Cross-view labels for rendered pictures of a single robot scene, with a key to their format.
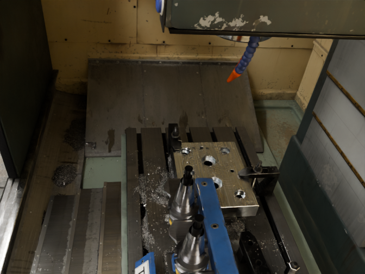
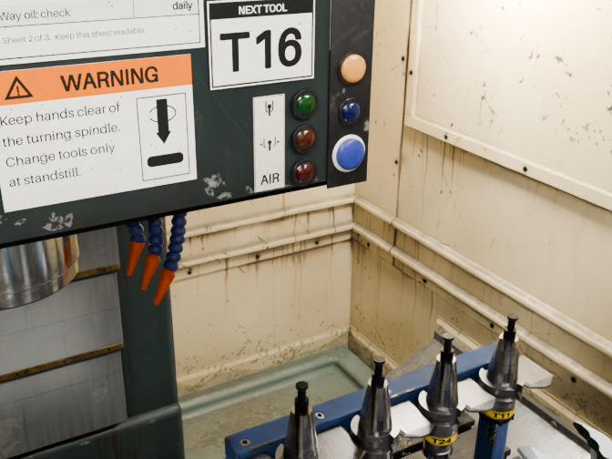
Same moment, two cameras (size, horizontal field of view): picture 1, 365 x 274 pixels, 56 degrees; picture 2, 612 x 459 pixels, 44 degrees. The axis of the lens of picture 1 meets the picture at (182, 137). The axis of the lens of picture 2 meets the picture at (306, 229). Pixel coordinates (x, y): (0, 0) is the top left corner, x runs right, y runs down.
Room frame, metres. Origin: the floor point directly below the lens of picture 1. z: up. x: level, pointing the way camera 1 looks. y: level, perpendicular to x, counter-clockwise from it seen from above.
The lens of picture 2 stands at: (0.67, 0.67, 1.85)
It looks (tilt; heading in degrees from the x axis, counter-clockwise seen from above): 24 degrees down; 252
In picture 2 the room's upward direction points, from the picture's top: 1 degrees clockwise
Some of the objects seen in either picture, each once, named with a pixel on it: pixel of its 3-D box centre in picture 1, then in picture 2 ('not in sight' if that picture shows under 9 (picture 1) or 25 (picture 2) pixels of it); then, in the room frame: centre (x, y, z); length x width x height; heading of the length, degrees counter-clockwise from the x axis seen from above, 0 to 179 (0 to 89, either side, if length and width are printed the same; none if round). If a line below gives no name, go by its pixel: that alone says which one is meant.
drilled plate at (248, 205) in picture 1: (210, 176); not in sight; (0.78, -0.11, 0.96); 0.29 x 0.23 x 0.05; 12
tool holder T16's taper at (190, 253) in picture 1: (194, 242); (376, 404); (0.34, -0.04, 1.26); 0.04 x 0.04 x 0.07
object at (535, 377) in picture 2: not in sight; (529, 373); (0.07, -0.10, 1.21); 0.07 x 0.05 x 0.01; 102
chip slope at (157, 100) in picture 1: (175, 114); not in sight; (1.40, 0.05, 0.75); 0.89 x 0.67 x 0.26; 102
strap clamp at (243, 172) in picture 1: (257, 177); not in sight; (0.80, -0.26, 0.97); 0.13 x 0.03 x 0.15; 102
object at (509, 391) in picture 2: not in sight; (500, 383); (0.12, -0.09, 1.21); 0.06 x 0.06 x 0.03
